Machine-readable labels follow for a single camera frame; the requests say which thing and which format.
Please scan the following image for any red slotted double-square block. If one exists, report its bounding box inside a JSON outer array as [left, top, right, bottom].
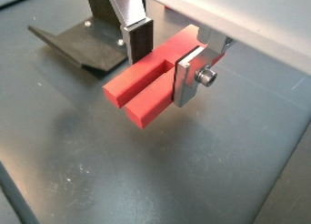
[[102, 24, 226, 130]]

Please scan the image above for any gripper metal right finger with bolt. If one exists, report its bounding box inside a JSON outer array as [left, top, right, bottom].
[[172, 26, 235, 107]]

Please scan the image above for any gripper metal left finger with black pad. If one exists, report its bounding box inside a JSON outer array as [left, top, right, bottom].
[[110, 0, 154, 64]]

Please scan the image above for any black curved holder stand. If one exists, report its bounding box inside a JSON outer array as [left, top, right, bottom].
[[28, 0, 128, 73]]

